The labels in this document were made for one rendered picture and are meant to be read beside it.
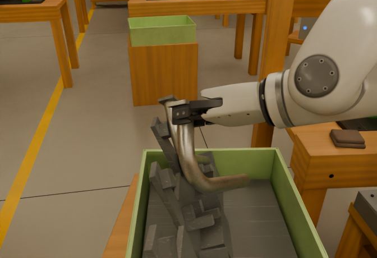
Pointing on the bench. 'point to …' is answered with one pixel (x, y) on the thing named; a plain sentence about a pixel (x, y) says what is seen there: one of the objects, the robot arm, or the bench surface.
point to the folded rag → (347, 138)
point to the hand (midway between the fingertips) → (188, 116)
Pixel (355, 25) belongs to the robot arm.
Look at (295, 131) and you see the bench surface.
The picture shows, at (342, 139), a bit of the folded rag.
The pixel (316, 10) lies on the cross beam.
